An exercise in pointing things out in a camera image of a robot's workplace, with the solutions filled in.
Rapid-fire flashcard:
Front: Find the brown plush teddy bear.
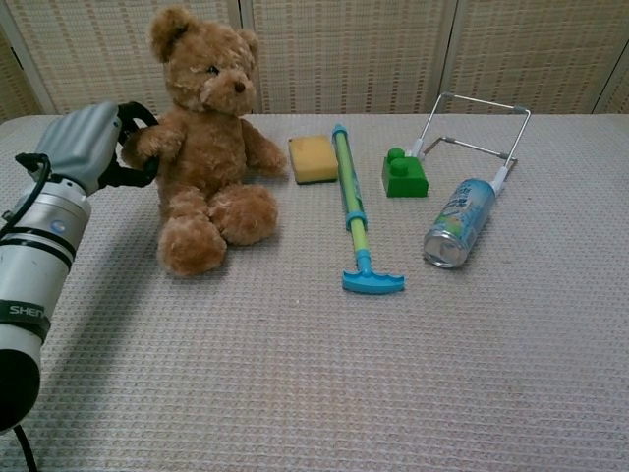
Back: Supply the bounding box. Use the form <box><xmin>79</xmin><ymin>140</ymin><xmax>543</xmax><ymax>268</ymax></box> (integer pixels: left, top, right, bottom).
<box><xmin>120</xmin><ymin>4</ymin><xmax>289</xmax><ymax>276</ymax></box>

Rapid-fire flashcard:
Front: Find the woven folding screen panel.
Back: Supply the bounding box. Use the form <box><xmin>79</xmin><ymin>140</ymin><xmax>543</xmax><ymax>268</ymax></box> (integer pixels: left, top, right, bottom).
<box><xmin>594</xmin><ymin>48</ymin><xmax>629</xmax><ymax>115</ymax></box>
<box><xmin>243</xmin><ymin>0</ymin><xmax>456</xmax><ymax>115</ymax></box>
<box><xmin>0</xmin><ymin>29</ymin><xmax>40</xmax><ymax>124</ymax></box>
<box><xmin>444</xmin><ymin>0</ymin><xmax>629</xmax><ymax>115</ymax></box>
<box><xmin>0</xmin><ymin>0</ymin><xmax>247</xmax><ymax>117</ymax></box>

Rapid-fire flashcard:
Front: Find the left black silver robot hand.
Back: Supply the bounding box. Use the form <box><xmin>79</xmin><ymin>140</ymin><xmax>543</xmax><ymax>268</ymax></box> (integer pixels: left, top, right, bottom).
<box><xmin>36</xmin><ymin>100</ymin><xmax>161</xmax><ymax>196</ymax></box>

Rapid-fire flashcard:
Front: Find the green toy building block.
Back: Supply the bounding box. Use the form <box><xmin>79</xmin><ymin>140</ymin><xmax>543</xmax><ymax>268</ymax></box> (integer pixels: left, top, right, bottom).
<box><xmin>381</xmin><ymin>147</ymin><xmax>429</xmax><ymax>200</ymax></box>

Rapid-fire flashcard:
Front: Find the metal wire stand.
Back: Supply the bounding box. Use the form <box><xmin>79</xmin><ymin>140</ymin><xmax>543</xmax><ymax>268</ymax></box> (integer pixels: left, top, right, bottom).
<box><xmin>405</xmin><ymin>91</ymin><xmax>533</xmax><ymax>194</ymax></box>

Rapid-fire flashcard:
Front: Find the yellow sponge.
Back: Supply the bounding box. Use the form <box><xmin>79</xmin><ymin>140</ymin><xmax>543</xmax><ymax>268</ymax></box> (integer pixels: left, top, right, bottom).
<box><xmin>288</xmin><ymin>135</ymin><xmax>340</xmax><ymax>186</ymax></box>

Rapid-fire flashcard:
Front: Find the beige waffle weave tablecloth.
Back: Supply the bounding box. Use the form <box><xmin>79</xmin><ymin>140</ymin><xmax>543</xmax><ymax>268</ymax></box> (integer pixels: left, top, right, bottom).
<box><xmin>0</xmin><ymin>112</ymin><xmax>629</xmax><ymax>472</ymax></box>

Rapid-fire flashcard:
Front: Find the blue green drink can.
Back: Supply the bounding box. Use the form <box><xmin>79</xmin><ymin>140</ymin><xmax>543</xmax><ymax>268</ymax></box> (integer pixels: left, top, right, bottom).
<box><xmin>423</xmin><ymin>177</ymin><xmax>498</xmax><ymax>269</ymax></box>

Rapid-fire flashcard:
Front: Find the blue green water pump toy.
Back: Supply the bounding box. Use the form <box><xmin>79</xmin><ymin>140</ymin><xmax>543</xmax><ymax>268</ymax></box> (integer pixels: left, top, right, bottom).
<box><xmin>329</xmin><ymin>123</ymin><xmax>408</xmax><ymax>296</ymax></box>

